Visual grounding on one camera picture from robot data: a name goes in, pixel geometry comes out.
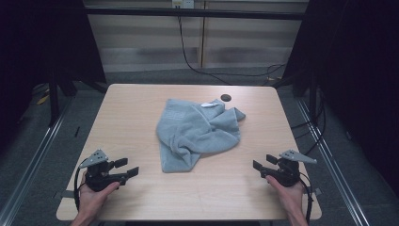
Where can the yellow object on floor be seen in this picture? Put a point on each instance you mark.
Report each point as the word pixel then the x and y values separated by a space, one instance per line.
pixel 43 100

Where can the grey-blue towel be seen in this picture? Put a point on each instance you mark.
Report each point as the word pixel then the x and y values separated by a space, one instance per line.
pixel 194 132

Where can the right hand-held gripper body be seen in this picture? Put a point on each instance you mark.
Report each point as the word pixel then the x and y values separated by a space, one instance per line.
pixel 287 175

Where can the black curtain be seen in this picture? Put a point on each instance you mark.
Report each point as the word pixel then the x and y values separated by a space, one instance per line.
pixel 360 78
pixel 37 47

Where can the metal floor rail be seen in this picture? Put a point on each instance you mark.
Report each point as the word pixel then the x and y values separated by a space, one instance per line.
pixel 31 163
pixel 335 166

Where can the round black table grommet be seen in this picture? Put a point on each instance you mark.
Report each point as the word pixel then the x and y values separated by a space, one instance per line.
pixel 226 97

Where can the black metal stand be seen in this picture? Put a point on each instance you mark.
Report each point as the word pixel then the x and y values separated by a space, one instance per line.
pixel 312 100
pixel 54 103

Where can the grey tape strip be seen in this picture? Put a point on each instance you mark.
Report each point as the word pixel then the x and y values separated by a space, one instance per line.
pixel 68 194
pixel 317 191

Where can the black horizontal bar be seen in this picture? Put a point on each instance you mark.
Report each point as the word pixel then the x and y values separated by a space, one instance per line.
pixel 194 13

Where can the person's left hand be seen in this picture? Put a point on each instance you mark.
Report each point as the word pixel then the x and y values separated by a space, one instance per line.
pixel 91 201

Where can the white wall outlet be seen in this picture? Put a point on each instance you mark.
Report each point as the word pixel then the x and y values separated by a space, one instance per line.
pixel 183 3

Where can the person's right hand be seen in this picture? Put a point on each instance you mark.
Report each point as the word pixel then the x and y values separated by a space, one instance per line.
pixel 291 197

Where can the small black stick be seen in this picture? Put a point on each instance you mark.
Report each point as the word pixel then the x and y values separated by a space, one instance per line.
pixel 77 132

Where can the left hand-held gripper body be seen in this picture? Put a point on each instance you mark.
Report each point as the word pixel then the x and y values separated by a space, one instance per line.
pixel 98 182

